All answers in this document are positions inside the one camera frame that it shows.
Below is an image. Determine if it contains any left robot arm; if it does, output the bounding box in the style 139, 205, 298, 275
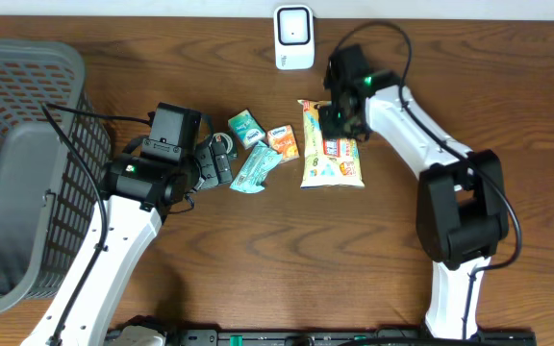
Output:
24, 136, 232, 345

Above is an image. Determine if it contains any yellow snack chip bag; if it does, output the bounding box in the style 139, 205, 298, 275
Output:
298, 99, 365, 188

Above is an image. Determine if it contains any teal wrapper packet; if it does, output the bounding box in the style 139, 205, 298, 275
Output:
230, 141, 283, 194

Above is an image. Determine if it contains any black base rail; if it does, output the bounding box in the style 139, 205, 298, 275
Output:
106, 328, 539, 346

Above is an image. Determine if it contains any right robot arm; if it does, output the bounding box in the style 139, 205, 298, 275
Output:
319, 69, 517, 340

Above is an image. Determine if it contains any grey plastic shopping basket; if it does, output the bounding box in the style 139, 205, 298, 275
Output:
0, 38, 112, 313

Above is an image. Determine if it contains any green tissue pack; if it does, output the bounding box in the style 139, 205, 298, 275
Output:
228, 110, 265, 149

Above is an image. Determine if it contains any white barcode scanner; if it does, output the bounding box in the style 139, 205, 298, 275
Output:
273, 5, 315, 70

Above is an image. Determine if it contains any orange snack packet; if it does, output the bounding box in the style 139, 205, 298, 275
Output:
266, 125, 299, 163

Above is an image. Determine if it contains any dark green round-label box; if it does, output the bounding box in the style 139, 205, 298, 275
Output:
214, 132, 238, 161

